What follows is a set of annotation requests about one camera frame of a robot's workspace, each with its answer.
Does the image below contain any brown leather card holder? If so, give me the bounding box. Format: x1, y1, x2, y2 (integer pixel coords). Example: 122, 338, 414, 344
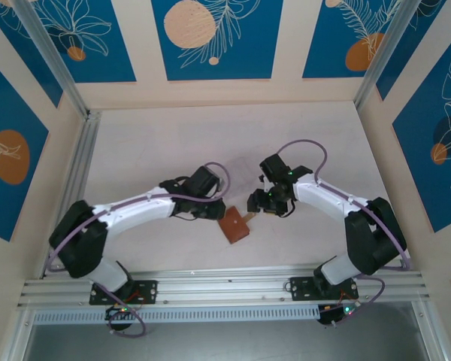
216, 205, 257, 246

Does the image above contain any right controller board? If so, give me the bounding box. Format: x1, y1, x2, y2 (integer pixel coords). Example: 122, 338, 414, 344
318, 303, 358, 327

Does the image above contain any controller board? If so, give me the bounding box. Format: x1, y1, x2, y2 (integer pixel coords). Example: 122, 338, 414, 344
318, 303, 358, 327
104, 305, 138, 323

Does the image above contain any left controller board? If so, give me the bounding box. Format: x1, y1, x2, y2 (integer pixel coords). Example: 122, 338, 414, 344
104, 305, 138, 323

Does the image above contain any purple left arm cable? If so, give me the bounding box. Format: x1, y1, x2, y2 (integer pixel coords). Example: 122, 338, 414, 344
46, 161, 232, 338

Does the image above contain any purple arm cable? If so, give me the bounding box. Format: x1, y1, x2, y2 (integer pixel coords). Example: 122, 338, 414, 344
46, 161, 232, 338
276, 139, 413, 327

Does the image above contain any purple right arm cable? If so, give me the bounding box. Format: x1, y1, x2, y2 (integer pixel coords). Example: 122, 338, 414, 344
276, 139, 413, 327

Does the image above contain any aluminium frame beam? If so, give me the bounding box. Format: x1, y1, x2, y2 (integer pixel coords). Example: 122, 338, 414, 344
17, 265, 429, 310

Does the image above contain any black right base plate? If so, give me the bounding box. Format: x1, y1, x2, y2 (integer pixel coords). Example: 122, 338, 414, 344
289, 275, 359, 302

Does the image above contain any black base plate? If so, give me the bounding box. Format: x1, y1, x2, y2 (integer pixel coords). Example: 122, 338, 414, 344
289, 275, 359, 302
89, 279, 159, 306

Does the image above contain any white slotted cable duct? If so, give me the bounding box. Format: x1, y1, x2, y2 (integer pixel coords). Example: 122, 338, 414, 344
32, 303, 321, 325

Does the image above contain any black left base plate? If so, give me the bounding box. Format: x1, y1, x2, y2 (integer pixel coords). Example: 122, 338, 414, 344
89, 279, 159, 306

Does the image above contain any aluminium side rail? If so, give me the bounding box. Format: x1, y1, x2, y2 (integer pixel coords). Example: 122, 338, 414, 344
41, 109, 101, 279

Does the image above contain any blue floral wall poster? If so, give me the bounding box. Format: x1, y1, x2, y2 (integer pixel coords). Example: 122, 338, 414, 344
0, 0, 64, 109
392, 33, 451, 234
151, 0, 286, 82
375, 0, 449, 102
301, 0, 404, 80
0, 52, 50, 243
20, 0, 138, 84

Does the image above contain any aluminium frame post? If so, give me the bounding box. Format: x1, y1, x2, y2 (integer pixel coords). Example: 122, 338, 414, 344
354, 0, 418, 111
13, 0, 90, 118

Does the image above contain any aluminium frame leg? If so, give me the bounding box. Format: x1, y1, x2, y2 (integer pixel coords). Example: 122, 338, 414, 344
0, 306, 37, 361
411, 299, 446, 361

